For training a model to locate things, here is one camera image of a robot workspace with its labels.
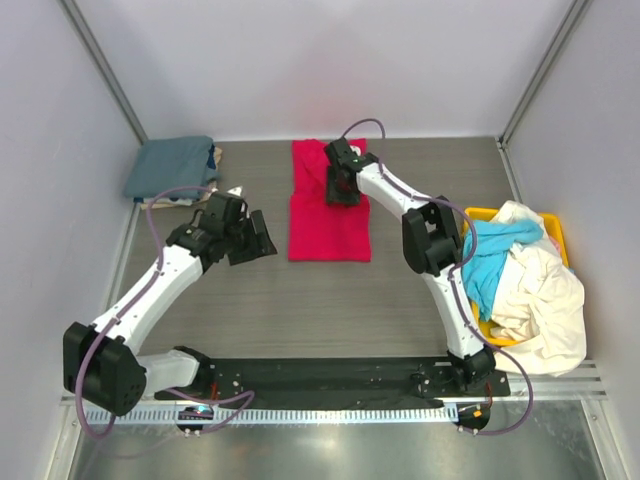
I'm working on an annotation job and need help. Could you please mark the red t shirt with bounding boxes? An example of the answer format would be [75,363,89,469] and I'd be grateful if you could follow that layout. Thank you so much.
[288,139,372,263]

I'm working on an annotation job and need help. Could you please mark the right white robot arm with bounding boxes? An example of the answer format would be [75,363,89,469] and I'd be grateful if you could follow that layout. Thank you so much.
[324,137,496,390]

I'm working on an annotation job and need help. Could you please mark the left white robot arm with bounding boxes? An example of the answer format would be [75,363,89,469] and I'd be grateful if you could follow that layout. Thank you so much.
[63,187,277,416]

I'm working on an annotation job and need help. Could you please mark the folded beige t shirt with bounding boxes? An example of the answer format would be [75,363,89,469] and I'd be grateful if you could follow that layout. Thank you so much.
[132,144,224,211]

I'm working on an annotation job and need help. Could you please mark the folded blue-grey t shirt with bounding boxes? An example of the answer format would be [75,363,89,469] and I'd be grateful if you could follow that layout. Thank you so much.
[122,135,215,199]

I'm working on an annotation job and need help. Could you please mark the light blue t shirt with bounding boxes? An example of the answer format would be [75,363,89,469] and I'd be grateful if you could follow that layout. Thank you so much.
[462,219,543,321]

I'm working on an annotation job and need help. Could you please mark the yellow plastic bin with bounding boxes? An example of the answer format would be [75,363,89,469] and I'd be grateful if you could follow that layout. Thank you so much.
[465,206,570,347]

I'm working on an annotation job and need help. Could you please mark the cream white t shirt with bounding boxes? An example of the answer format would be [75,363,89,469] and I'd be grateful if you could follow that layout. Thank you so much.
[490,201,587,376]

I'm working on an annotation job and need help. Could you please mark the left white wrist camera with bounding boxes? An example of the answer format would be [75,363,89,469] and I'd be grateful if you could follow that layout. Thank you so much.
[227,186,244,198]

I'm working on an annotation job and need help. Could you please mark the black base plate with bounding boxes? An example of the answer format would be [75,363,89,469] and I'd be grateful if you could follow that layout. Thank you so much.
[180,356,511,400]

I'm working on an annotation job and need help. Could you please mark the slotted white cable duct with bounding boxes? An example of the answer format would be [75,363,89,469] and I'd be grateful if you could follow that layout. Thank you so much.
[115,403,458,426]

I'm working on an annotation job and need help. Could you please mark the left aluminium frame post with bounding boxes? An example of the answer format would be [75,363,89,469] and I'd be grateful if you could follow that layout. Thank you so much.
[58,0,148,144]

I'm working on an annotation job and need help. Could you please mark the aluminium frame post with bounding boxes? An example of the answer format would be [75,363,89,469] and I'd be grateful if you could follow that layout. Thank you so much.
[497,0,592,150]
[58,0,148,144]

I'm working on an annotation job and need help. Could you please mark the aluminium rail frame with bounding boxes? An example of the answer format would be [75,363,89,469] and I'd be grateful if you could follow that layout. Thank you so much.
[58,360,607,406]

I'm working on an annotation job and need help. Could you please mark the right aluminium frame post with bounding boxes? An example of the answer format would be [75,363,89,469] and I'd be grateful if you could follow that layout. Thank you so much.
[497,0,592,150]

